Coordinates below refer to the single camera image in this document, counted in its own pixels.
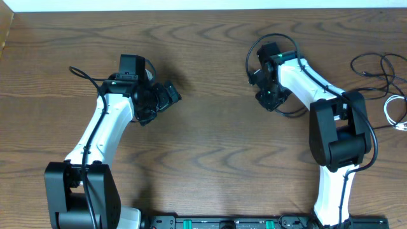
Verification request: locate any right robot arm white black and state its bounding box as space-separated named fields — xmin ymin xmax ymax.
xmin=249 ymin=43 xmax=371 ymax=226

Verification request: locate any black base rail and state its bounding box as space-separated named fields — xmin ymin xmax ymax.
xmin=141 ymin=215 xmax=390 ymax=229

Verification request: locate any white USB cable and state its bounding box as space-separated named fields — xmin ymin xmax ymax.
xmin=383 ymin=94 xmax=407 ymax=132

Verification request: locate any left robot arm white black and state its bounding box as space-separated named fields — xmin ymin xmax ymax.
xmin=44 ymin=54 xmax=182 ymax=228

